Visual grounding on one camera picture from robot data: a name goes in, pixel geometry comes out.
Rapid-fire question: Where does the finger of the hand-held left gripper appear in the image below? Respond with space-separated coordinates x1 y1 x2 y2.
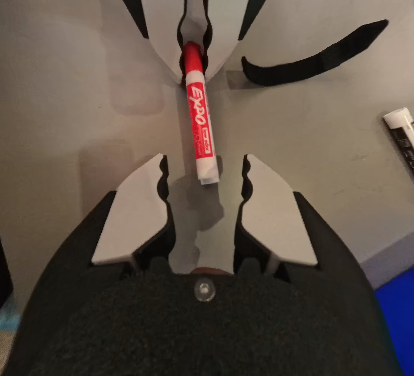
202 0 257 82
134 0 189 86

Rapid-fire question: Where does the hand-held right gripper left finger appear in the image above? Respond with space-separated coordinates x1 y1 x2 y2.
91 153 177 266

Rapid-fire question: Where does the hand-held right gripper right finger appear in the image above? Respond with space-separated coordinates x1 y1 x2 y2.
234 154 319 268

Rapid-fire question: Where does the black hook-and-loop strap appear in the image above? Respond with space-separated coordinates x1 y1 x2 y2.
241 19 389 87

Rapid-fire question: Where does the red dry-erase marker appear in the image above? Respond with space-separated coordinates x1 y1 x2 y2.
183 41 220 186

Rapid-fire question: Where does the black dry-erase marker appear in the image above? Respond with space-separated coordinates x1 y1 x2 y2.
383 107 414 185

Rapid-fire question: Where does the blue floor mat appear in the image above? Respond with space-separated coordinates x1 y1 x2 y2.
375 266 414 376

